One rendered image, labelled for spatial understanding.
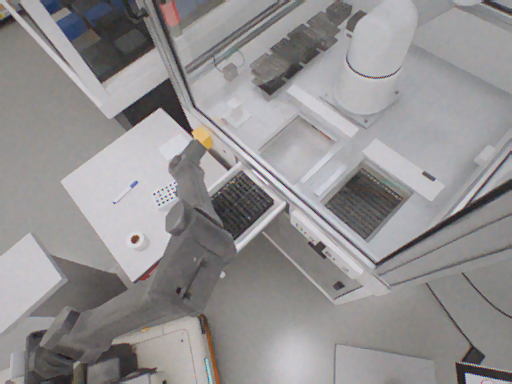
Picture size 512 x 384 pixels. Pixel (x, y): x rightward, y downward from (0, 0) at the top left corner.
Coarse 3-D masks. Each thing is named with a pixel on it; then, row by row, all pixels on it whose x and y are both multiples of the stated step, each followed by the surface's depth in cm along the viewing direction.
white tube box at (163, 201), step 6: (174, 180) 123; (162, 186) 122; (168, 186) 122; (174, 186) 122; (156, 192) 121; (168, 192) 122; (174, 192) 122; (162, 198) 121; (168, 198) 120; (174, 198) 120; (156, 204) 119; (162, 204) 119; (168, 204) 120; (174, 204) 122; (162, 210) 121
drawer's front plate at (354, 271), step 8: (296, 216) 98; (296, 224) 104; (304, 224) 97; (304, 232) 103; (312, 232) 96; (320, 232) 95; (320, 240) 96; (328, 240) 94; (328, 248) 95; (336, 248) 93; (328, 256) 101; (336, 256) 94; (344, 256) 91; (336, 264) 100; (344, 264) 94; (352, 264) 90; (344, 272) 100; (352, 272) 93; (360, 272) 89
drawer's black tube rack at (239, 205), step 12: (240, 180) 109; (252, 180) 108; (216, 192) 108; (228, 192) 108; (240, 192) 111; (252, 192) 106; (264, 192) 106; (216, 204) 109; (228, 204) 105; (240, 204) 108; (252, 204) 104; (264, 204) 104; (228, 216) 103; (240, 216) 103; (252, 216) 105; (228, 228) 101; (240, 228) 104
